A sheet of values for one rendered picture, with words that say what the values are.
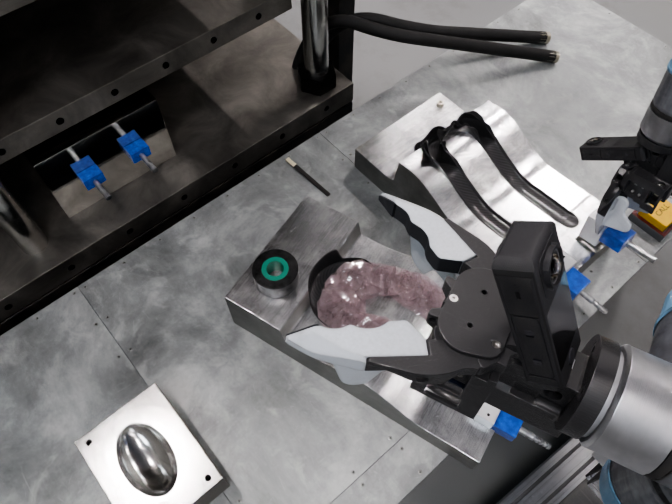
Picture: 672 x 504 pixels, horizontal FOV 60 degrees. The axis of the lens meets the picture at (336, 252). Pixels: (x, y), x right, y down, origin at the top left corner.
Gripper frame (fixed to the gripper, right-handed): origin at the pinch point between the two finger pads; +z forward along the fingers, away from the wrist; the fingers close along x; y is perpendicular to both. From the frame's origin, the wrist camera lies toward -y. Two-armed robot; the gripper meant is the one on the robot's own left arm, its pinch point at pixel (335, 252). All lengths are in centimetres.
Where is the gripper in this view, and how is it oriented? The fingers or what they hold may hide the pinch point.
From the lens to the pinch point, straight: 42.5
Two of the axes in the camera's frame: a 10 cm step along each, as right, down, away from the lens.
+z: -8.8, -4.0, 2.4
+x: 4.6, -6.8, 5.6
